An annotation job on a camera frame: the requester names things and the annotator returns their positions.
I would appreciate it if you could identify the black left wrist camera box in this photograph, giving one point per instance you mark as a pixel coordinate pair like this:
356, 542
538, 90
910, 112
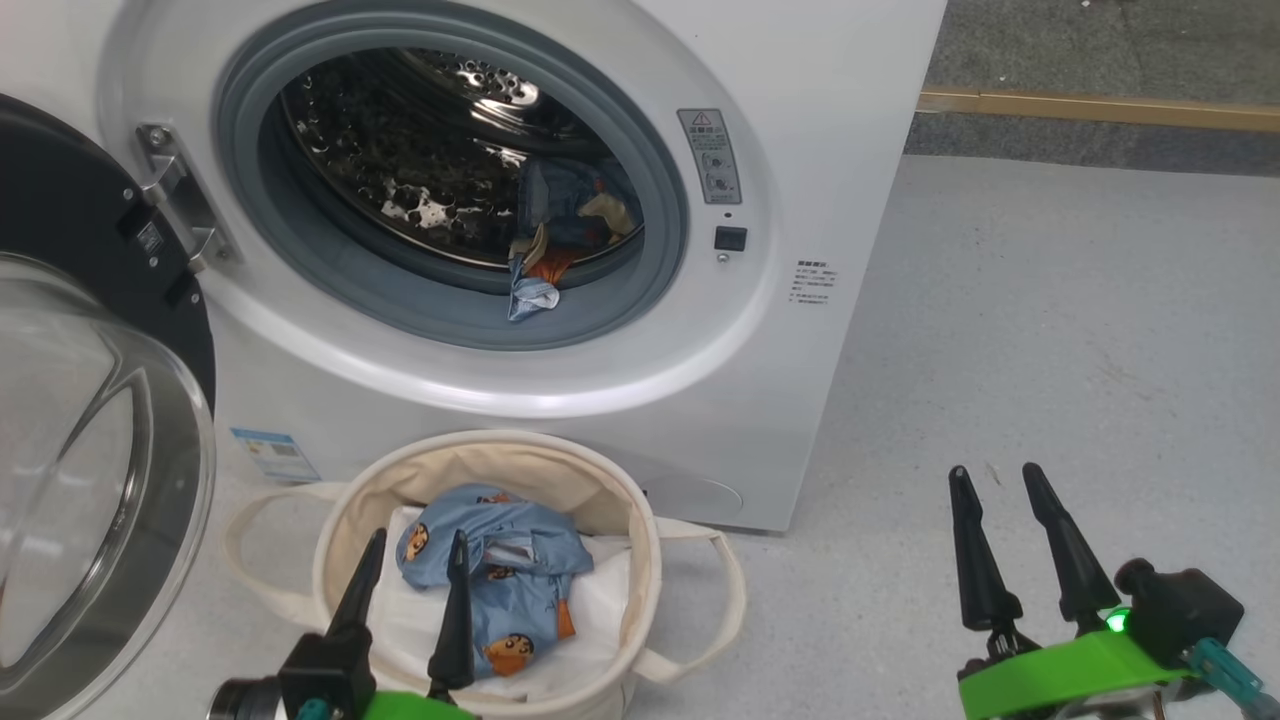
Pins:
325, 675

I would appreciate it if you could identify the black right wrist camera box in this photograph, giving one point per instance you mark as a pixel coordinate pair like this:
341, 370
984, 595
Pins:
1185, 610

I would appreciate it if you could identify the white front-load washing machine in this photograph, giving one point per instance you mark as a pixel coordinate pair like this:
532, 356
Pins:
800, 150

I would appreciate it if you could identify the silver door hinge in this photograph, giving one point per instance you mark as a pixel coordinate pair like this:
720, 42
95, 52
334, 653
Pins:
185, 200

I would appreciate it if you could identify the black door latch socket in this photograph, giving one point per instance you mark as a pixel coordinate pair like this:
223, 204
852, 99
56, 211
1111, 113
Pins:
730, 238

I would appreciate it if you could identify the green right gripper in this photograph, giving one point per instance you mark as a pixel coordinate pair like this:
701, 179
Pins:
1070, 675

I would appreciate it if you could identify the small printed text label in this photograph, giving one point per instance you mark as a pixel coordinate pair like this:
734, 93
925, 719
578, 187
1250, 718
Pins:
813, 282

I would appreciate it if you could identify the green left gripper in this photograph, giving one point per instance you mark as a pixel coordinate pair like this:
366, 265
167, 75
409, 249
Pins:
420, 708

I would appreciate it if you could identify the grey warning sticker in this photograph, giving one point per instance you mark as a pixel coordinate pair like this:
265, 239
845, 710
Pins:
710, 155

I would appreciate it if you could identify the wooden floor strip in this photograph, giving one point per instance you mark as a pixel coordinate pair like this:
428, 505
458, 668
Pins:
1100, 108

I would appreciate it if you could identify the white cloth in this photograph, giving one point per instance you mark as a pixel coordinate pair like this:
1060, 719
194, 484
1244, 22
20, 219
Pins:
600, 640

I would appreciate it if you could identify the blue energy label sticker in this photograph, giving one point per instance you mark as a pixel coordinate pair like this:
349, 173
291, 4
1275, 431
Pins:
275, 455

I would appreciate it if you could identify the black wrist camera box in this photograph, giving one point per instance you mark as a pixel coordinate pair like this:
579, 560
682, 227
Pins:
1185, 610
325, 675

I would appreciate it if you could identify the round black glass washer door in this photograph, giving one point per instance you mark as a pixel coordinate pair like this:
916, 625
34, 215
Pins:
90, 450

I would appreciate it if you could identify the blue cartoon print garment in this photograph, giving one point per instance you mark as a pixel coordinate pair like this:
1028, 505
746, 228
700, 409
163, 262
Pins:
520, 600
530, 295

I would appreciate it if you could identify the cream canvas laundry basket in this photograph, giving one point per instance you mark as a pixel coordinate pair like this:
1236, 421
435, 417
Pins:
640, 560

